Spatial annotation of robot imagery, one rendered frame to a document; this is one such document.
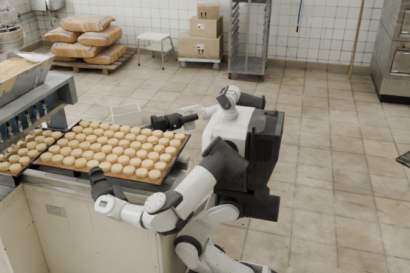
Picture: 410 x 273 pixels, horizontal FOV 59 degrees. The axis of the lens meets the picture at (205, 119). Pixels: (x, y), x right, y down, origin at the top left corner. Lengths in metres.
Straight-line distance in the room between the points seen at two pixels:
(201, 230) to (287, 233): 1.06
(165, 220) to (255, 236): 1.54
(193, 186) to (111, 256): 0.88
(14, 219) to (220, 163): 1.11
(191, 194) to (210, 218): 0.50
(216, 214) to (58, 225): 0.80
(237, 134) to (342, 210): 1.79
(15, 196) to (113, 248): 0.52
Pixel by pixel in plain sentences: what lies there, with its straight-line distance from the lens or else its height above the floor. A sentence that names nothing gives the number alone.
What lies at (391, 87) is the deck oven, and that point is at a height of 0.22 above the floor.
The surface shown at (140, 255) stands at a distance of 1.87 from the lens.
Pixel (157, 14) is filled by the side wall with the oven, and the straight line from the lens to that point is 5.89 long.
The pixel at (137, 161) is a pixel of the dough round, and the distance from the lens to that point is 1.59.
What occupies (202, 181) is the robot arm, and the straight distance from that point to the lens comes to 1.20.
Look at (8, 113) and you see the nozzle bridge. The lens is 1.83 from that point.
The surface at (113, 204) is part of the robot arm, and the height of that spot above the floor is 1.07.
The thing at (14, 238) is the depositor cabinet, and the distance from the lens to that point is 2.03.
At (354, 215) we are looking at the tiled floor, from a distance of 3.00.
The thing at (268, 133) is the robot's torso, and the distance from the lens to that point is 1.36.
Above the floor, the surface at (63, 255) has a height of 0.40.
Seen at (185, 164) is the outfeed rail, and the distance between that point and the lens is 1.80.
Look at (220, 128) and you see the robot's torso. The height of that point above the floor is 1.23.
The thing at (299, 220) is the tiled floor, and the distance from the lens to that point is 2.84.
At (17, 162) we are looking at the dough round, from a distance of 1.99.
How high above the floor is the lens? 1.92
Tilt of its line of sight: 29 degrees down
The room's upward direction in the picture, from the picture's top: straight up
